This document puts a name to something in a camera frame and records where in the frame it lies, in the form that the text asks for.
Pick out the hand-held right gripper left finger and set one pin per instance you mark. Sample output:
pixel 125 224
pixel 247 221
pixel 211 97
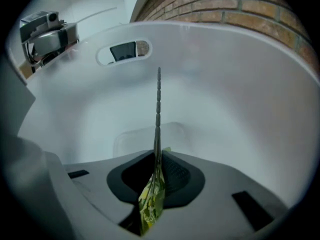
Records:
pixel 100 181

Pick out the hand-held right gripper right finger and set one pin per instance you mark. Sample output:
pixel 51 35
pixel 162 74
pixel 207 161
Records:
pixel 225 181

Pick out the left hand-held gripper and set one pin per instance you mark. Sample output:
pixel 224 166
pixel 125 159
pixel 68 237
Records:
pixel 32 26

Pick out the yellow flowers bunch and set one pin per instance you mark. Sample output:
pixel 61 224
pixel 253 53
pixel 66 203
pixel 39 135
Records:
pixel 150 209

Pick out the white plastic tub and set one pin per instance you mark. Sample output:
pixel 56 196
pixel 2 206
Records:
pixel 212 84

